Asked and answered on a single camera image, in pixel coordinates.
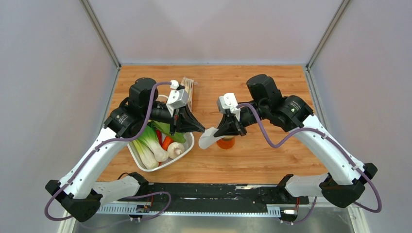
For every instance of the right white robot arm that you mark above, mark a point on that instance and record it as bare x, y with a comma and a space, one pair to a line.
346, 178

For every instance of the white vegetable tray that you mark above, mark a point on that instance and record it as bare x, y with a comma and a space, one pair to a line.
188, 146

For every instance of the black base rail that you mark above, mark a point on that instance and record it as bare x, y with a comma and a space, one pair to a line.
215, 197

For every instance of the green bok choy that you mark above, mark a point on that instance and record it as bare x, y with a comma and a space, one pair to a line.
150, 140

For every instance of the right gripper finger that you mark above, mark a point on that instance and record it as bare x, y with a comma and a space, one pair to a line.
227, 123
230, 132

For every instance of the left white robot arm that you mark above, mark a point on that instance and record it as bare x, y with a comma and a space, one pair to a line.
79, 192

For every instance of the orange carrot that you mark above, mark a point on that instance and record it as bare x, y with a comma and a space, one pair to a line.
166, 142

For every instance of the white paper coffee filter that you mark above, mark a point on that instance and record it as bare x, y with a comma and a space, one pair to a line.
208, 138

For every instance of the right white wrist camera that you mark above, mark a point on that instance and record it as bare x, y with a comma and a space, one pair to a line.
228, 106

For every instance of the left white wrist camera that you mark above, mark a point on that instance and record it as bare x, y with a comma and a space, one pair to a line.
177, 98

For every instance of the pale bok choy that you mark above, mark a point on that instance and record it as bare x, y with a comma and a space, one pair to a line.
146, 155

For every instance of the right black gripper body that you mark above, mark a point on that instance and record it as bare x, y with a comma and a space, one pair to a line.
248, 117

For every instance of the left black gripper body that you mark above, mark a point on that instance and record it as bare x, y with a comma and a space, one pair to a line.
161, 113

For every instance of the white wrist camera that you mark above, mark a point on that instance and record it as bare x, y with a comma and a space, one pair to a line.
177, 98
228, 106

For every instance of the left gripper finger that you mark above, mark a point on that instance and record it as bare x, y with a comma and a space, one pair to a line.
189, 128
187, 117

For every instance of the orange glass carafe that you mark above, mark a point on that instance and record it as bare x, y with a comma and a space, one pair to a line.
226, 142

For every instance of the red chili pepper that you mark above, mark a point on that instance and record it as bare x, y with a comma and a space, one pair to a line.
159, 136

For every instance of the green leafy vegetable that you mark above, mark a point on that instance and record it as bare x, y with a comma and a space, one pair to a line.
175, 135

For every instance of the white mushroom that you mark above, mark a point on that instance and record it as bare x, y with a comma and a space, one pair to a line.
175, 149

